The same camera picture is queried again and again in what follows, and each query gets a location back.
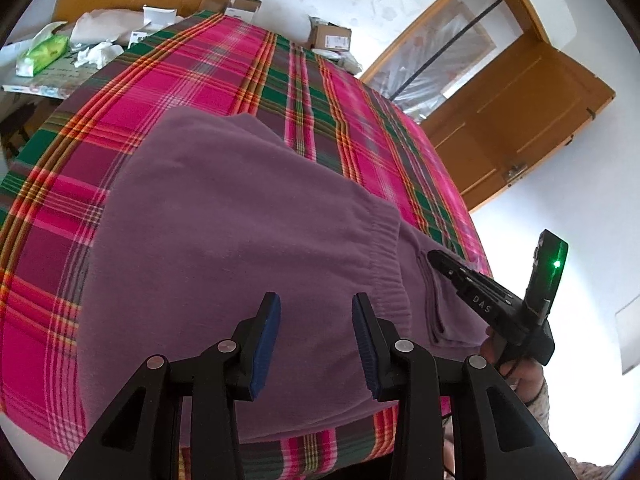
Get purple fleece sweater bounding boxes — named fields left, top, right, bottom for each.
left=77, top=107, right=486, bottom=442

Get right floral sleeve forearm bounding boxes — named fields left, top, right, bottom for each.
left=525, top=380, right=550, bottom=434

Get person's right hand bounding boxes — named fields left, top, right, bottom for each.
left=480, top=327, right=544, bottom=404

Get wooden door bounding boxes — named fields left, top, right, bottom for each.
left=421, top=32, right=615, bottom=211

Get pink plaid bed cover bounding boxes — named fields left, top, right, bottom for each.
left=1, top=11, right=487, bottom=456

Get brown cardboard box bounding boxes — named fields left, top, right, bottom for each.
left=308, top=16, right=352, bottom=52

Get small white cardboard box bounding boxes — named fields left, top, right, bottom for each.
left=224, top=0, right=262, bottom=24

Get glass side table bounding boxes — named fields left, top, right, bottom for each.
left=1, top=52, right=99, bottom=100

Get crumpled white tissues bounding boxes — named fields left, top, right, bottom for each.
left=74, top=41, right=124, bottom=68

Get green medicine box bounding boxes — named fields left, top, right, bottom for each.
left=128, top=30, right=149, bottom=48

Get green tissue pack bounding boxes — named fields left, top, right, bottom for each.
left=15, top=21, right=70, bottom=78

